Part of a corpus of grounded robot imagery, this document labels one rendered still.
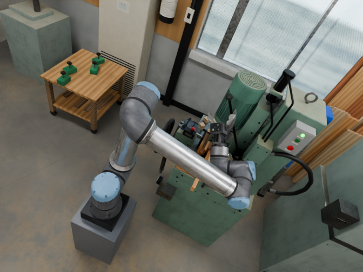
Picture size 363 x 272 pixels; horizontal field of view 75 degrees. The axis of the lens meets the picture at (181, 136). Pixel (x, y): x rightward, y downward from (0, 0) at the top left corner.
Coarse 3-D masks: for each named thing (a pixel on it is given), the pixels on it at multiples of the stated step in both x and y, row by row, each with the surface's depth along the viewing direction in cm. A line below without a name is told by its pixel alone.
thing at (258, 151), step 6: (258, 138) 124; (264, 138) 126; (252, 144) 129; (258, 144) 122; (264, 144) 123; (270, 144) 124; (246, 150) 136; (252, 150) 125; (258, 150) 124; (264, 150) 122; (270, 150) 121; (246, 156) 130; (252, 156) 128; (258, 156) 126; (264, 156) 124; (258, 162) 129
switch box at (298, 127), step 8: (296, 120) 113; (288, 128) 117; (296, 128) 110; (304, 128) 110; (312, 128) 112; (288, 136) 114; (296, 136) 112; (312, 136) 109; (280, 144) 119; (288, 144) 117; (304, 144) 113; (288, 152) 120; (296, 152) 118
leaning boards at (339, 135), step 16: (352, 80) 217; (336, 96) 230; (352, 96) 225; (336, 112) 227; (352, 112) 238; (336, 128) 240; (352, 128) 245; (320, 144) 256; (336, 144) 243; (352, 144) 237; (304, 160) 276; (320, 160) 260; (304, 176) 281
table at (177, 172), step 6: (198, 138) 169; (186, 144) 162; (192, 150) 160; (204, 156) 159; (174, 168) 147; (180, 174) 148; (186, 174) 146; (186, 180) 150; (192, 180) 147; (198, 186) 149
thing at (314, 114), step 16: (288, 96) 117; (304, 96) 122; (288, 112) 113; (304, 112) 111; (320, 112) 115; (272, 128) 122; (320, 128) 112; (272, 160) 135; (288, 160) 130; (256, 176) 148; (272, 176) 143; (256, 192) 158
